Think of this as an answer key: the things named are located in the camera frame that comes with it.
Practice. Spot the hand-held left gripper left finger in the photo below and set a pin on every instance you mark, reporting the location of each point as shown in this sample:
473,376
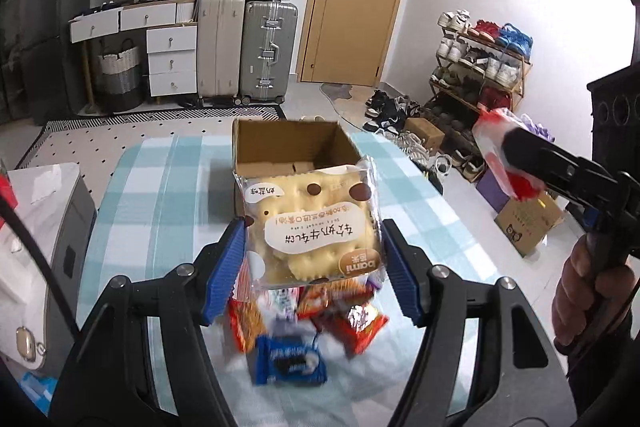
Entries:
227,272

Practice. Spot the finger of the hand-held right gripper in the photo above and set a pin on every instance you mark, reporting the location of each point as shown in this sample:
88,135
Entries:
550,162
589,217

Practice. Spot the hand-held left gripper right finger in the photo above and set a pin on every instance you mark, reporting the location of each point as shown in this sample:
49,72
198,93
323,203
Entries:
400,272

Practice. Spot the red white snack packet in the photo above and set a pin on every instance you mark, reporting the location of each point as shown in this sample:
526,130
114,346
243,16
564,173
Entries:
492,142

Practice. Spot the large red snack packet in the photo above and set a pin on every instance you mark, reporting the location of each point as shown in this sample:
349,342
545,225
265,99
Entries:
357,329

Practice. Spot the cream cracker packet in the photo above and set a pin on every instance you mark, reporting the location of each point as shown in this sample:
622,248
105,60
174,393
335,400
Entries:
305,227

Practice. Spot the brown cardboard box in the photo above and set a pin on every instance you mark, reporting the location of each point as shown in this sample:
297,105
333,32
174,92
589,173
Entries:
260,142

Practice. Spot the person's right forearm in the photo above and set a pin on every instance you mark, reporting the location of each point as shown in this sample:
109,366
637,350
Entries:
595,377

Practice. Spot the person's right hand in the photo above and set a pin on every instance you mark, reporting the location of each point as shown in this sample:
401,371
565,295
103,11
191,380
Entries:
570,302

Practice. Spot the red white striped packet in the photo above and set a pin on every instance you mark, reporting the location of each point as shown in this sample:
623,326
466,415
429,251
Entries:
242,284

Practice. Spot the purple plastic bag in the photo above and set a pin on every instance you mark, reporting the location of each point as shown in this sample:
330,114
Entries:
537,129

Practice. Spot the printed cardboard box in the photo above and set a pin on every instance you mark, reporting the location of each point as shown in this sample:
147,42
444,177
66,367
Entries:
530,227

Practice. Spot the red orange snack packet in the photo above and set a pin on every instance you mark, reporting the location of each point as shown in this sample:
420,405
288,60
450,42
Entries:
325,297

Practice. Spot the wooden shoe rack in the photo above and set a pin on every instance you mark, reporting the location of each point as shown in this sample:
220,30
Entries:
524,74

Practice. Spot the blue cookie packet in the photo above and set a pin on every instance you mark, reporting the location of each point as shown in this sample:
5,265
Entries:
290,359

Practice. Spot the small plain cardboard box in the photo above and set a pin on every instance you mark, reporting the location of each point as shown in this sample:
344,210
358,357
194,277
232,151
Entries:
424,133

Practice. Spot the shoe rack with shoes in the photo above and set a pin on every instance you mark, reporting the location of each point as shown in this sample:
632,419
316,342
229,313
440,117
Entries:
470,57

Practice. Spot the pile of dark shoes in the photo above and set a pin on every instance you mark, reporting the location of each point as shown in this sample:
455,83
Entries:
387,109

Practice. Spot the white grey appliance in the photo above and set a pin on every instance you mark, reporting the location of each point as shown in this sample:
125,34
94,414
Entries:
65,227

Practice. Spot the grey door mat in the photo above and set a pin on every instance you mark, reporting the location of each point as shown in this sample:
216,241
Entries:
350,107

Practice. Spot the patterned floor rug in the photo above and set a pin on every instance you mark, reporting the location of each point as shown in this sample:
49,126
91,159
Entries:
100,137

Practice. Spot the white drawer cabinet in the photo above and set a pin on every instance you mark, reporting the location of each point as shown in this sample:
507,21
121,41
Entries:
172,62

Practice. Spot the beige suitcase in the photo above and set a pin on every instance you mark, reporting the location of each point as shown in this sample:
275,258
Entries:
220,52

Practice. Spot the light blue tissue pack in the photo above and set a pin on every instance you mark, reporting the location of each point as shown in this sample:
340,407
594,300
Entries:
40,389

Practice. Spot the grey white laundry basket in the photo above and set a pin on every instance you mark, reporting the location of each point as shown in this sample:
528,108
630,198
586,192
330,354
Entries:
120,77

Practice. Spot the silver suitcase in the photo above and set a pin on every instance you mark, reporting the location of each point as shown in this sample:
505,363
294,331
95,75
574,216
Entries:
267,52

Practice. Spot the red box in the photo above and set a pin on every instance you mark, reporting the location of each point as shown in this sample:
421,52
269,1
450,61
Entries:
6,189

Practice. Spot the white drawer desk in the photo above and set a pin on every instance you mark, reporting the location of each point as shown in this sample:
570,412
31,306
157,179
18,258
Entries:
100,24

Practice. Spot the grey refrigerator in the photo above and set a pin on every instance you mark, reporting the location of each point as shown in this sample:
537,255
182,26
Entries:
55,22

